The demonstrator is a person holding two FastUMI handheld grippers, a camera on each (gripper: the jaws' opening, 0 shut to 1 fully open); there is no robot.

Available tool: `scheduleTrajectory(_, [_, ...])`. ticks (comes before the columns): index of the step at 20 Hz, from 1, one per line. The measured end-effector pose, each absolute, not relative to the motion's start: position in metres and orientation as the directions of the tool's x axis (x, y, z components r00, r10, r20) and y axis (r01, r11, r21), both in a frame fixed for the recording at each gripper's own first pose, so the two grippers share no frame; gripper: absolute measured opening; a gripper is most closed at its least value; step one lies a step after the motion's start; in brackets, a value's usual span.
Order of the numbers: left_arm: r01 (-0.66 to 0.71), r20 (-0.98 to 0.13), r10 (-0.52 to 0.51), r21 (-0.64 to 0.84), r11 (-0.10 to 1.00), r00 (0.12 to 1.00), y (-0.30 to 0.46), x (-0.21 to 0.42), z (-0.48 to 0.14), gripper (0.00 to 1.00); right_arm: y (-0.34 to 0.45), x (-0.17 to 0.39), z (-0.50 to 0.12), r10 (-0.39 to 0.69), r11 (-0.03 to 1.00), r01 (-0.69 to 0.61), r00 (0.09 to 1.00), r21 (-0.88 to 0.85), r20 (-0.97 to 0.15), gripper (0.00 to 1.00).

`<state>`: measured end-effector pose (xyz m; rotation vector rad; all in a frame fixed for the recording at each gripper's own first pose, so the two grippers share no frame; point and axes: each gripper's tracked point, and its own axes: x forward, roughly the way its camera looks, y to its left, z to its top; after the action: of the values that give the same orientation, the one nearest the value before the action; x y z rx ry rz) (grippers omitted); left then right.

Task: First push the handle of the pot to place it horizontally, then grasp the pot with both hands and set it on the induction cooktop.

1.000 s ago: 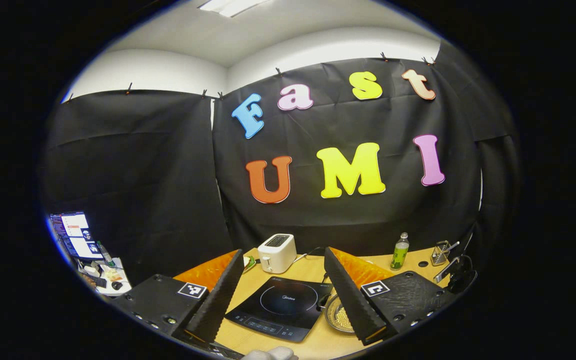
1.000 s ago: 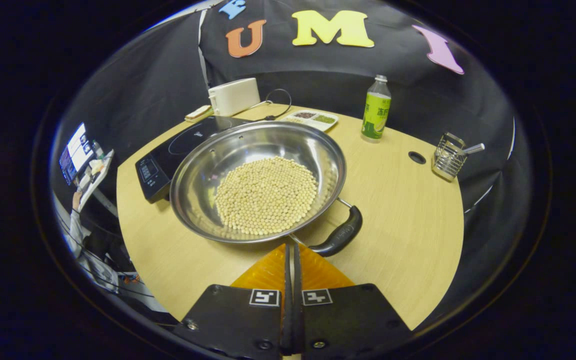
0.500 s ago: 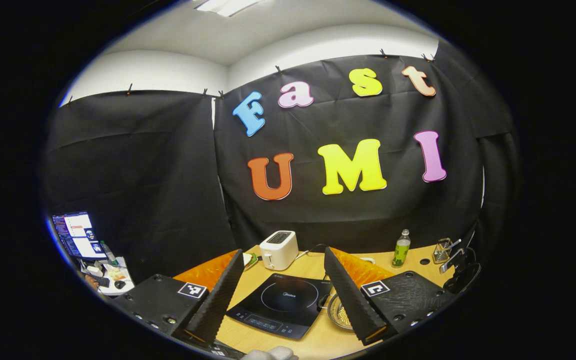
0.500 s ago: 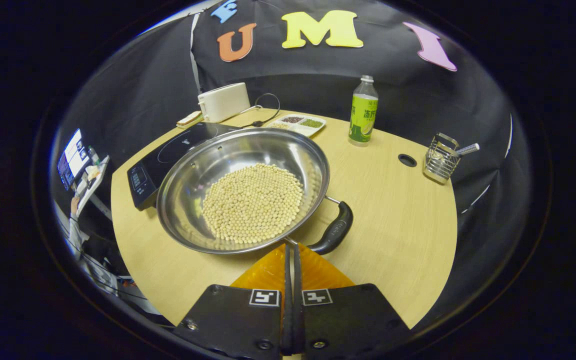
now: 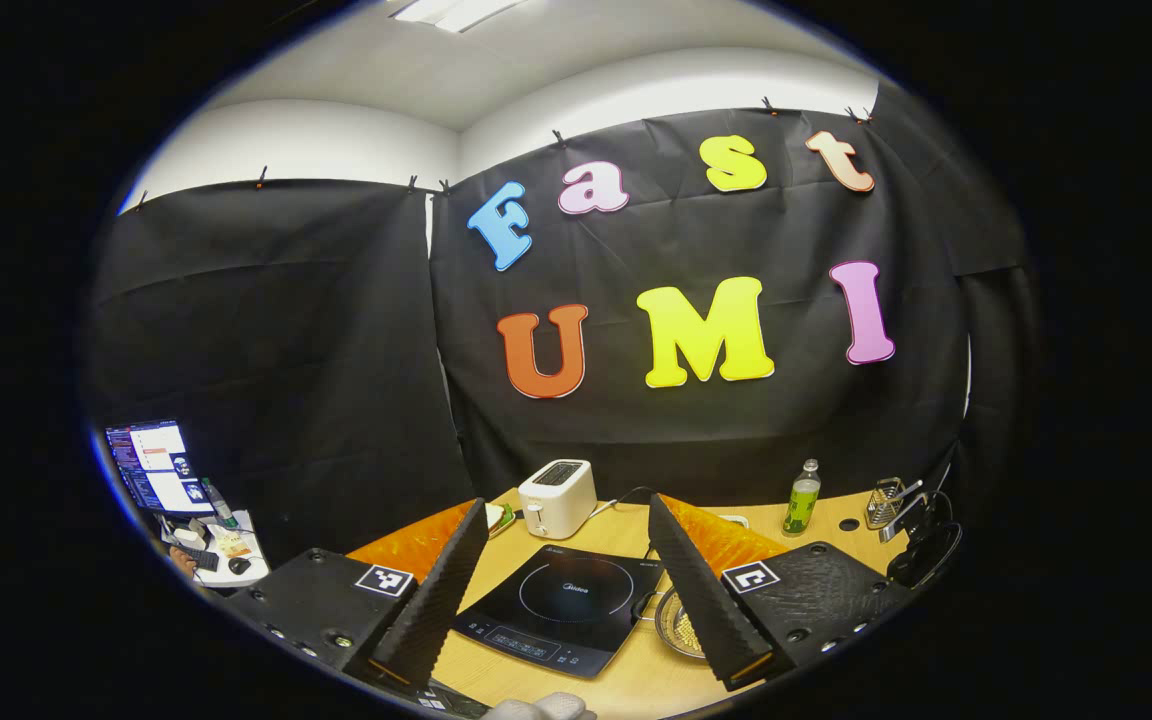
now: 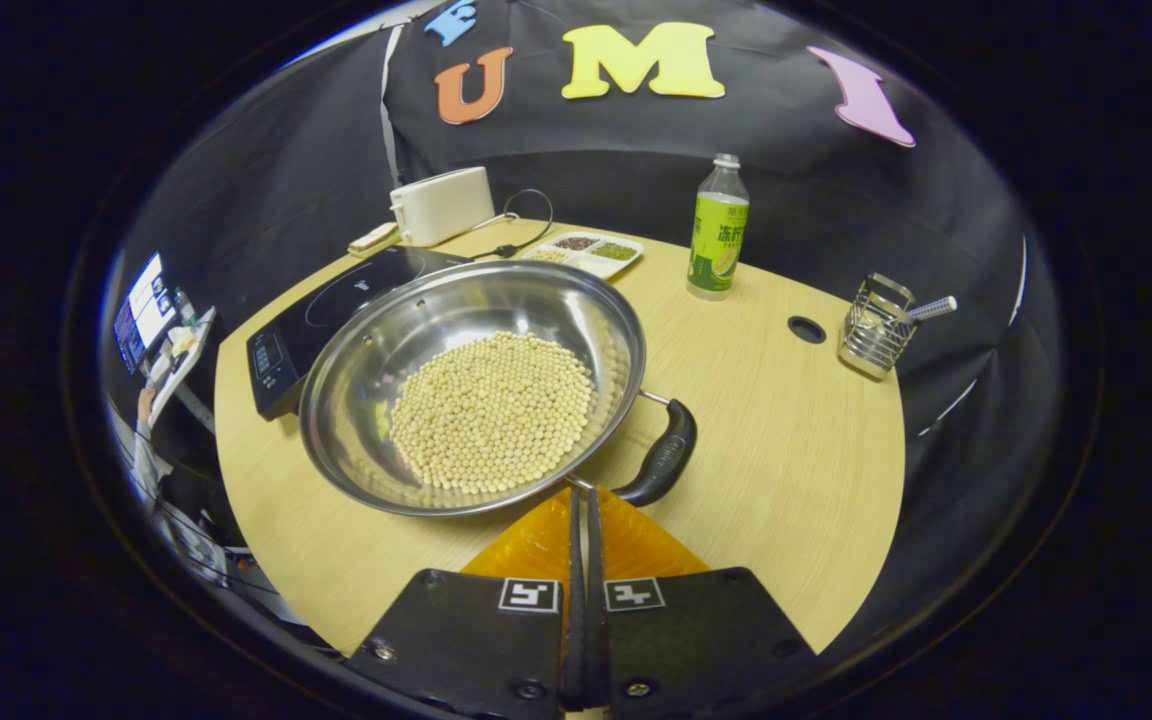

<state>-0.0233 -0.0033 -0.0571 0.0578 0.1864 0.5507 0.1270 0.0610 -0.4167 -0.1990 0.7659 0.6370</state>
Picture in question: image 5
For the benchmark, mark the white side desk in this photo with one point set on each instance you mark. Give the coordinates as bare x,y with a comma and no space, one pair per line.
251,555

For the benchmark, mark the black backdrop cloth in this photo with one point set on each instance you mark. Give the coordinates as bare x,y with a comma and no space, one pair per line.
336,330

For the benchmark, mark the green label drink bottle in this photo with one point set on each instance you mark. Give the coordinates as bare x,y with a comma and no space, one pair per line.
802,505

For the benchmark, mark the slim green bottle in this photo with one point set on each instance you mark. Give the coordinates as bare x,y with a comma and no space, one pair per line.
219,503

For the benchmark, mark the black computer mouse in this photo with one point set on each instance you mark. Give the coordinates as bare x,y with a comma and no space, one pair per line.
239,565

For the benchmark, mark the metal spoon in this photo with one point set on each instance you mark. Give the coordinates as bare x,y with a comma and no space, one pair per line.
911,487

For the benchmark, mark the white toaster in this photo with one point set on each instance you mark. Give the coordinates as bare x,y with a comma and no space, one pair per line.
558,500

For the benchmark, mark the pile of soybeans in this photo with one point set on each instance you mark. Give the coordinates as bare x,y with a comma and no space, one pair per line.
688,632

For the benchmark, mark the black keyboard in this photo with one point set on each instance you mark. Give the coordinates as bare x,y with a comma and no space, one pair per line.
198,557

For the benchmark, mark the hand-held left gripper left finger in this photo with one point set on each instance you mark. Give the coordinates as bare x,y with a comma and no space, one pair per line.
436,610

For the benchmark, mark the black induction cooktop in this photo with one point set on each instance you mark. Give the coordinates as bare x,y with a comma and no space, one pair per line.
556,600

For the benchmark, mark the small plate with bread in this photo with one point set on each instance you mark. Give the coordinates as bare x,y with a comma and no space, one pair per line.
498,518

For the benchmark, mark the computer monitor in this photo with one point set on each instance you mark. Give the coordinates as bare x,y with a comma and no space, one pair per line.
158,465

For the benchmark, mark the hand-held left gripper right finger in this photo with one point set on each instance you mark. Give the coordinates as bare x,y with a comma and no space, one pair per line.
706,610

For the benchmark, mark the stainless steel pot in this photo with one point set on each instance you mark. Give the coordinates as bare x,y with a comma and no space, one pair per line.
666,625

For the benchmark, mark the ceiling light panel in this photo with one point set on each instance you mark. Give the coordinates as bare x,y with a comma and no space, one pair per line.
456,10

